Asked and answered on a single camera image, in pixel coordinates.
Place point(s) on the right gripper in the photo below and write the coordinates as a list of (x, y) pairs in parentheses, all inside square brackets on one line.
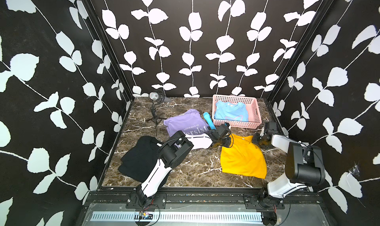
[(255, 138)]

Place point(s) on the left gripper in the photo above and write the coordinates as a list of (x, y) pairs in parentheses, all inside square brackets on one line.
[(228, 142)]

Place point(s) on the yellow t-shirt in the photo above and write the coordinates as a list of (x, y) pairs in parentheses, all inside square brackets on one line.
[(244, 158)]

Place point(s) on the light blue butterfly t-shirt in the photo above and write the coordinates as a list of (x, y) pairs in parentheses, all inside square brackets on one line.
[(230, 111)]

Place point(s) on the purple Persist t-shirt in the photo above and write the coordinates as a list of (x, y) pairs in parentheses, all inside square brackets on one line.
[(190, 123)]

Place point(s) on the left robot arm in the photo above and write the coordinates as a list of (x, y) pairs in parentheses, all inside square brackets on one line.
[(173, 152)]

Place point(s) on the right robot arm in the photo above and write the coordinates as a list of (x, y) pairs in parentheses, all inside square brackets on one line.
[(303, 168)]

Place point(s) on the pink plastic basket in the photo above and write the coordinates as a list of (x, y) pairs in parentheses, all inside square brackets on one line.
[(251, 105)]

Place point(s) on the blue toy microphone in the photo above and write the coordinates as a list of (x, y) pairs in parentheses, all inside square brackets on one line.
[(208, 119)]

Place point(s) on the black t-shirt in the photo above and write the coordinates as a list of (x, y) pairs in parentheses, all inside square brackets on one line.
[(139, 161)]

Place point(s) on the small circuit board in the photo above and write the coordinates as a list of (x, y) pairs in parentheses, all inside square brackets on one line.
[(145, 216)]

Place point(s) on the white perforated strip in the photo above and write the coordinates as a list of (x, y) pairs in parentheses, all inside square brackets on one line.
[(183, 217)]

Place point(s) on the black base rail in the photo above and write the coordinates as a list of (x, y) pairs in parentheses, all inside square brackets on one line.
[(248, 197)]

